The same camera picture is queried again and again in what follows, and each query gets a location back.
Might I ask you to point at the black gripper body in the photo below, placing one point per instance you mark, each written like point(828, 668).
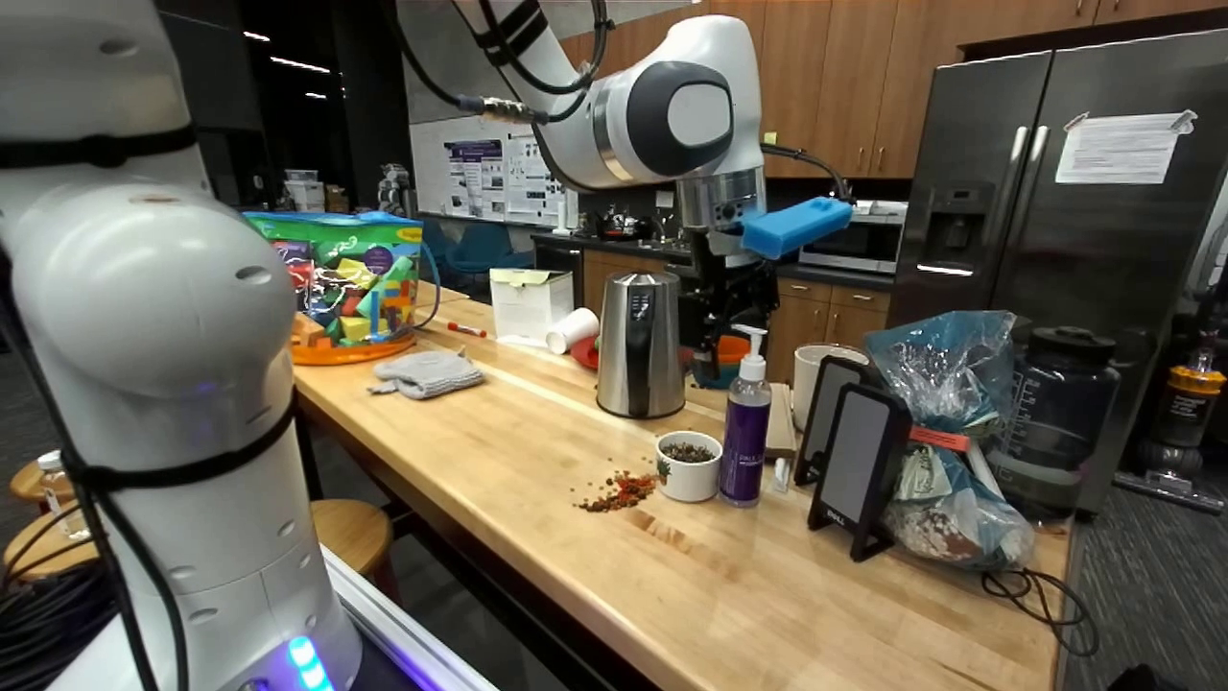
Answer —
point(734, 287)

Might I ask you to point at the purple pump soap bottle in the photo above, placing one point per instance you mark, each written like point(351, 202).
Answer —
point(746, 436)

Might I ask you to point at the white robot base platform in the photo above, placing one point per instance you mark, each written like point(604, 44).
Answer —
point(407, 632)

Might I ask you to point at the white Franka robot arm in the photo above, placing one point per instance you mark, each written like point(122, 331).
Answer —
point(167, 331)

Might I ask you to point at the clear water bottle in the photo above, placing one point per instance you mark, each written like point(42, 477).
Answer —
point(56, 475)

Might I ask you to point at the black kitchen stove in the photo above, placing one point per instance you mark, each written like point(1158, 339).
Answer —
point(682, 262)

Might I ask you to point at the wooden lower cabinet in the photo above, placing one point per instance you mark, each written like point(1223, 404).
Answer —
point(832, 319)

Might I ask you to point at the white mug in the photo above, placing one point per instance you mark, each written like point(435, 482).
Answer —
point(806, 376)

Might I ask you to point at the stainless steel electric kettle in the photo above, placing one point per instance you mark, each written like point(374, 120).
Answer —
point(638, 347)

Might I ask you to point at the black flat speaker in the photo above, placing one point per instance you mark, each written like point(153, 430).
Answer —
point(828, 407)
point(861, 463)

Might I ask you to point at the light cutting board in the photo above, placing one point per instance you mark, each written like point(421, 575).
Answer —
point(782, 436)

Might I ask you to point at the silver microwave oven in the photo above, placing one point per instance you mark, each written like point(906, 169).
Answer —
point(877, 246)

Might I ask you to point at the small white ramekin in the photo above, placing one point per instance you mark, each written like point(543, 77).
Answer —
point(690, 468)

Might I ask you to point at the white paper roll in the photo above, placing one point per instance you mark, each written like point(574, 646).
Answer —
point(574, 331)

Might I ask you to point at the green sticky note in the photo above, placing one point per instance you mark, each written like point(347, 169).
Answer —
point(772, 140)

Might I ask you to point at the white item on microwave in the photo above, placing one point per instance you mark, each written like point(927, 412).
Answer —
point(886, 207)

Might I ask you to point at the white cardboard box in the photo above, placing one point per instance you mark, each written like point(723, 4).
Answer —
point(533, 303)

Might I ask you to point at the clear plastic bag with items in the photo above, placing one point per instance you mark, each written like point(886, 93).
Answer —
point(959, 384)

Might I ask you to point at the red marker pen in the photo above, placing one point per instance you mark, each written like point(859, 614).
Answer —
point(470, 328)

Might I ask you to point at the grey knitted oven mitt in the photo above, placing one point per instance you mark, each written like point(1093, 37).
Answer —
point(427, 374)

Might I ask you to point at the black blender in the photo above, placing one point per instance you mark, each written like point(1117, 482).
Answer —
point(1061, 407)

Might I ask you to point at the stainless steel refrigerator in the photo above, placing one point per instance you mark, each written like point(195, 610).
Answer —
point(1098, 255)

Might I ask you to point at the bag of colourful foam blocks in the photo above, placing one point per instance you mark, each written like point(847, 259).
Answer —
point(357, 282)

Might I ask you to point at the white paper on refrigerator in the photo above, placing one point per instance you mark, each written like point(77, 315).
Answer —
point(1122, 147)

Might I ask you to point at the round wooden stool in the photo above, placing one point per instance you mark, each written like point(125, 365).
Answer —
point(351, 532)
point(42, 539)

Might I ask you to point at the yellow vacuum cleaner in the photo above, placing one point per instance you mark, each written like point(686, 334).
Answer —
point(1193, 395)

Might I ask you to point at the wooden cabinet above refrigerator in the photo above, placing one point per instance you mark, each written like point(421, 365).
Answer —
point(1098, 18)

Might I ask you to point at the wooden wall cabinets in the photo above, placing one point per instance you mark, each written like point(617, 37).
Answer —
point(847, 77)

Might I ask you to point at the white wall poster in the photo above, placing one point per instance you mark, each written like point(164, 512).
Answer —
point(493, 174)

